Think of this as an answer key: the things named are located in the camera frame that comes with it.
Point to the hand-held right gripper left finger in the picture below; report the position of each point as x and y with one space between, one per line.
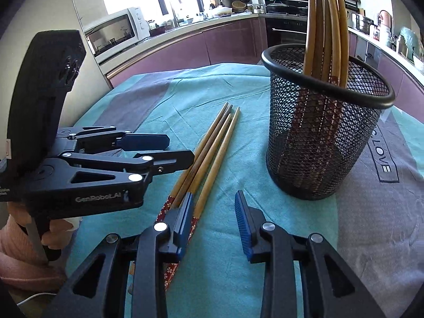
184 218

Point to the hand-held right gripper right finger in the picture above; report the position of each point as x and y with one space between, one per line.
243 225

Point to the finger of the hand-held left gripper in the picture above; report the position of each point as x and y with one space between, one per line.
145 141
172 162

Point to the black mesh utensil holder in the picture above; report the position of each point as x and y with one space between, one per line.
359 139

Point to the person's left forearm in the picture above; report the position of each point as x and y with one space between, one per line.
20 265

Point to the person's left hand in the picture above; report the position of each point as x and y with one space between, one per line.
54 237

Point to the teal and grey tablecloth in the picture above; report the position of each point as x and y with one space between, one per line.
232 172

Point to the grey refrigerator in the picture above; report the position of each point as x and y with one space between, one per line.
49 6

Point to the white microwave oven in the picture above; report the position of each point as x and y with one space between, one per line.
112 33

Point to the pink kitchen base cabinet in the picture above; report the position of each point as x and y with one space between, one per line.
410 82
198 46

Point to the dark red bowl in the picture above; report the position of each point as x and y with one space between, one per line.
157 31

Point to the steel kitchen faucet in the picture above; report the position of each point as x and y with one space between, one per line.
175 10

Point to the white casserole dish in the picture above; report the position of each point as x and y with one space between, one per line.
222 11

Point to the woven basket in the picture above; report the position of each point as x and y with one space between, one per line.
238 6

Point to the black integrated stove oven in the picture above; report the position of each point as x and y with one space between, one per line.
285 33

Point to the black lidded pot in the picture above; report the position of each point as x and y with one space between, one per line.
276 8

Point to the stainless steel stock pot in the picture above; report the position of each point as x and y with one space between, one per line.
363 24

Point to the mint green countertop appliance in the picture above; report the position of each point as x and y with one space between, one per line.
408 41

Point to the pink thermos jug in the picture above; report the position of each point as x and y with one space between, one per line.
385 18

